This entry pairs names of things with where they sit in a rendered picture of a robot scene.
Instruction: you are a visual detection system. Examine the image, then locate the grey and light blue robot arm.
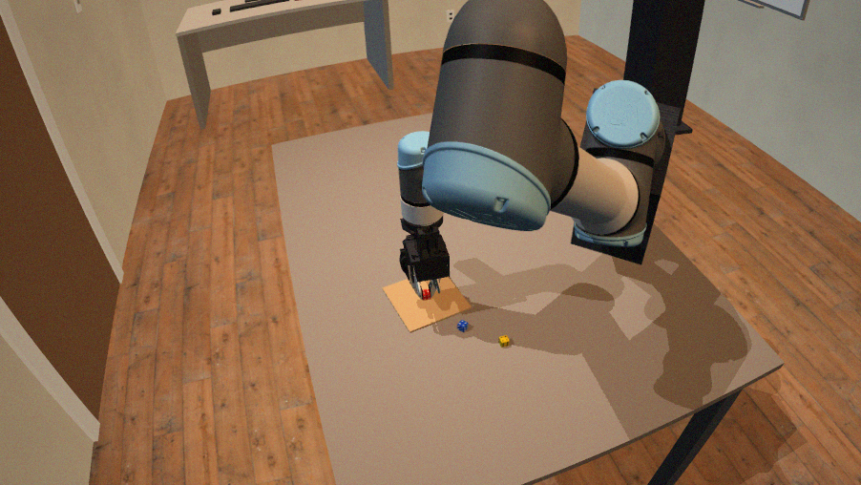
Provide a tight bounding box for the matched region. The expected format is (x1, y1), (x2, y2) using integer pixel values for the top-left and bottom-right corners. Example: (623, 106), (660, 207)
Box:
(397, 0), (665, 247)

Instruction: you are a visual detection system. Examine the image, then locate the orange flat mat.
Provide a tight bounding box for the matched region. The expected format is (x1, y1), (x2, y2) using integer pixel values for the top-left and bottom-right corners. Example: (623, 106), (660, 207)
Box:
(383, 277), (472, 332)

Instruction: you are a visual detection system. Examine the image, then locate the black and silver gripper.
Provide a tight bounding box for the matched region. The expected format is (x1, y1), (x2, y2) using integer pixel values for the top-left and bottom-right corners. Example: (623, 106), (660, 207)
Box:
(400, 216), (450, 300)

